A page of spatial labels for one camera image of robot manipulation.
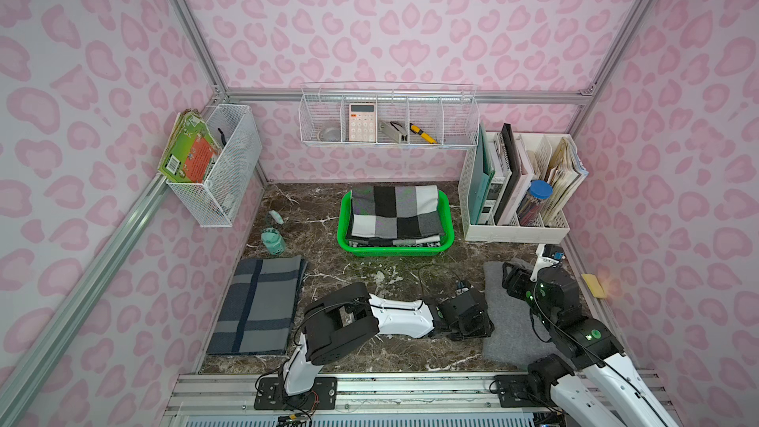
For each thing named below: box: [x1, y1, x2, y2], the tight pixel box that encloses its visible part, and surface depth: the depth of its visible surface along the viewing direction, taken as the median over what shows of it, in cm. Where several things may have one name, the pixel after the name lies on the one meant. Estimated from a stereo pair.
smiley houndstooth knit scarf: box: [347, 242, 442, 248], surface depth 97 cm
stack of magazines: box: [542, 136, 590, 226], surface depth 92 cm
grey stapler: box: [378, 120, 409, 144], surface depth 102 cm
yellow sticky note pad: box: [581, 272, 607, 299], surface depth 97 cm
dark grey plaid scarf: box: [206, 256, 309, 356], surface depth 90 cm
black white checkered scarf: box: [345, 184, 444, 243], surface depth 102 cm
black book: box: [494, 123, 522, 225], surface depth 91 cm
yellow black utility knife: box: [409, 122, 442, 145], surface depth 100 cm
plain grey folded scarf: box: [482, 260, 571, 362], surface depth 80 cm
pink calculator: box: [348, 102, 376, 143], surface depth 97 cm
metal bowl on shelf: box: [317, 126, 341, 142], surface depth 98 cm
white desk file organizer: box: [458, 132, 580, 245], surface depth 97 cm
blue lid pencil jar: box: [515, 179, 553, 227], surface depth 95 cm
